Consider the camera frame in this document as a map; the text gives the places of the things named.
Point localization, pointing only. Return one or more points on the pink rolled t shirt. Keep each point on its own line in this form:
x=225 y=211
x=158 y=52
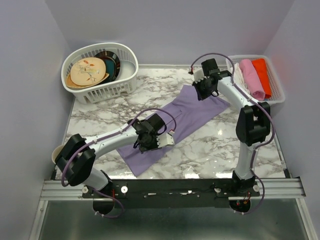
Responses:
x=252 y=80

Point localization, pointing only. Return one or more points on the black rimmed plate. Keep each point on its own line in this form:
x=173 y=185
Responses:
x=106 y=54

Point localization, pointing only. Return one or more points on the orange leaf shaped plate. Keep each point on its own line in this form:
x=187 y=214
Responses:
x=70 y=84

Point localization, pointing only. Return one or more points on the purple t shirt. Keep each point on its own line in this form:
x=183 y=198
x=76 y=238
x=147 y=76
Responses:
x=190 y=115

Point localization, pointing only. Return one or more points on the white rolled t shirt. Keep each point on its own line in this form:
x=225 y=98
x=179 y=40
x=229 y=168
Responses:
x=239 y=78

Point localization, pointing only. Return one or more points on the orange rolled t shirt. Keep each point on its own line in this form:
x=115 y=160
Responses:
x=262 y=72

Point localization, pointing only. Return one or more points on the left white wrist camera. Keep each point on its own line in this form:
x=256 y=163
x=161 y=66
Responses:
x=165 y=140

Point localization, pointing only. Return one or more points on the white oval dish basket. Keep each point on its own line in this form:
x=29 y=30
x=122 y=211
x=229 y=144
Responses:
x=125 y=83

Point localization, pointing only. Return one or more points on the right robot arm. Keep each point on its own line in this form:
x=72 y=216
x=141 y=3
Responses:
x=254 y=120

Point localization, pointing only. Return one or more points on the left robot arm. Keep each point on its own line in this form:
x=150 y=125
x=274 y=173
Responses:
x=75 y=159

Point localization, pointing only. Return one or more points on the beige floral plate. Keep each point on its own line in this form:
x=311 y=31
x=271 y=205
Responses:
x=88 y=71

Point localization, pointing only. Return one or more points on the white rectangular tray basket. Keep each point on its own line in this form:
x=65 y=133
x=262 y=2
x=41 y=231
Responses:
x=278 y=95

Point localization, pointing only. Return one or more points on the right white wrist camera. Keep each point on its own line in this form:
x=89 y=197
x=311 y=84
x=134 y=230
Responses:
x=197 y=74

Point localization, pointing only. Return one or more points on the beige cup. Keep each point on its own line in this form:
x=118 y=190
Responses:
x=56 y=152

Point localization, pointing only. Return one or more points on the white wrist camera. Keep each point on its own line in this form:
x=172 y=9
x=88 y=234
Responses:
x=165 y=140
x=197 y=74

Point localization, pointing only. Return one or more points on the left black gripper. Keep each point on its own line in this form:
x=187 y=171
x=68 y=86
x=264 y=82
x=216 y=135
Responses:
x=143 y=149

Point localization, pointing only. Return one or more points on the aluminium rail frame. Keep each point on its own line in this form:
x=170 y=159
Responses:
x=269 y=188

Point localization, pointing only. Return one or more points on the dark teal plate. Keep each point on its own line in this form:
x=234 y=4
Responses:
x=112 y=68

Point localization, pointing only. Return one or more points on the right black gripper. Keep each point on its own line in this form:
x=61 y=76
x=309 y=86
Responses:
x=200 y=95

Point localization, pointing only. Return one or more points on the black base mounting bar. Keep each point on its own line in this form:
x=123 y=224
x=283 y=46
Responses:
x=136 y=201

